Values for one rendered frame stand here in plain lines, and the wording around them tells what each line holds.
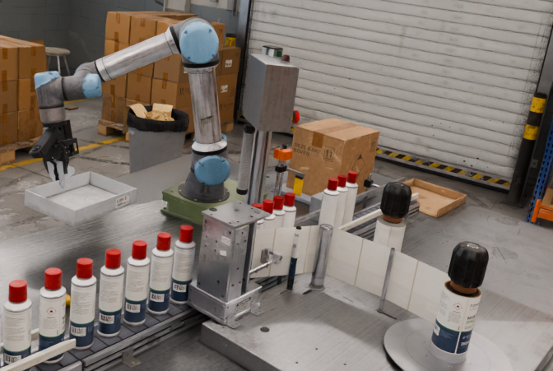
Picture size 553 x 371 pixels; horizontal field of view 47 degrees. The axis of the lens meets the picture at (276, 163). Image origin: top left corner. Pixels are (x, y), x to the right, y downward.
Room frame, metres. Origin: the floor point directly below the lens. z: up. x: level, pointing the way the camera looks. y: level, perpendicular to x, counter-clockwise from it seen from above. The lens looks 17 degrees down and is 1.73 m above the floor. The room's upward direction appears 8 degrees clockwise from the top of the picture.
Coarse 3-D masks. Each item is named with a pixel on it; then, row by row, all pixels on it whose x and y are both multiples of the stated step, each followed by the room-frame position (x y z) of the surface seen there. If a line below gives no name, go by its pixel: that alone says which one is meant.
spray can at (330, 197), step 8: (328, 184) 1.99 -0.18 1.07; (336, 184) 1.99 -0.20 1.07; (328, 192) 1.98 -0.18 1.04; (336, 192) 1.98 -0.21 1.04; (328, 200) 1.97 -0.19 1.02; (336, 200) 1.98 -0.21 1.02; (328, 208) 1.97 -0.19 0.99; (336, 208) 1.99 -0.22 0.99; (320, 216) 1.99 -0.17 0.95; (328, 216) 1.97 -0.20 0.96; (320, 224) 1.98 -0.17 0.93; (328, 224) 1.97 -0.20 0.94
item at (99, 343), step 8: (376, 208) 2.34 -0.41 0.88; (360, 216) 2.23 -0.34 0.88; (360, 224) 2.15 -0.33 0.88; (368, 224) 2.16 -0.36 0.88; (352, 232) 2.07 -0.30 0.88; (168, 312) 1.39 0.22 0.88; (176, 312) 1.39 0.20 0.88; (152, 320) 1.34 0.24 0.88; (160, 320) 1.35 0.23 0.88; (96, 328) 1.28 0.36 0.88; (120, 328) 1.29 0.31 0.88; (128, 328) 1.29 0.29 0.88; (136, 328) 1.30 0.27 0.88; (144, 328) 1.30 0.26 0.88; (96, 336) 1.24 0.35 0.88; (120, 336) 1.26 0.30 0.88; (128, 336) 1.26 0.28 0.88; (96, 344) 1.22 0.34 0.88; (104, 344) 1.22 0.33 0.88; (112, 344) 1.23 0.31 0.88; (72, 352) 1.18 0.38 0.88; (80, 352) 1.18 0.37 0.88; (88, 352) 1.18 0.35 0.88; (96, 352) 1.19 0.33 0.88
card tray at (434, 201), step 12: (408, 180) 2.80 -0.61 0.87; (420, 180) 2.83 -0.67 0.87; (420, 192) 2.75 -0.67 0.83; (432, 192) 2.78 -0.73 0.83; (444, 192) 2.76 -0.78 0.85; (456, 192) 2.73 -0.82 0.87; (420, 204) 2.59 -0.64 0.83; (432, 204) 2.62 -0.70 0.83; (444, 204) 2.64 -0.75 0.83; (456, 204) 2.62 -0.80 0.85
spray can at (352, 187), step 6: (348, 174) 2.10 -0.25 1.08; (354, 174) 2.09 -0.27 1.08; (348, 180) 2.09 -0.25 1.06; (354, 180) 2.09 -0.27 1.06; (348, 186) 2.08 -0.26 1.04; (354, 186) 2.08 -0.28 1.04; (348, 192) 2.08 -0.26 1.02; (354, 192) 2.08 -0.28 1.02; (348, 198) 2.08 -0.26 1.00; (354, 198) 2.09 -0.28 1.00; (348, 204) 2.08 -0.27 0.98; (354, 204) 2.09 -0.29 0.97; (348, 210) 2.08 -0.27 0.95; (348, 216) 2.08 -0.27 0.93; (342, 222) 2.08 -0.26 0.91; (348, 222) 2.08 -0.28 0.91
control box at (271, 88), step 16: (256, 64) 1.80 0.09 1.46; (272, 64) 1.72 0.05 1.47; (288, 64) 1.75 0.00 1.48; (256, 80) 1.78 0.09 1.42; (272, 80) 1.72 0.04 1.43; (288, 80) 1.74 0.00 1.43; (256, 96) 1.76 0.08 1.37; (272, 96) 1.72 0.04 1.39; (288, 96) 1.74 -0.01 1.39; (256, 112) 1.74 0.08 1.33; (272, 112) 1.73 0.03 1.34; (288, 112) 1.74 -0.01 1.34; (256, 128) 1.72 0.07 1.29; (272, 128) 1.73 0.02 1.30; (288, 128) 1.74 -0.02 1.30
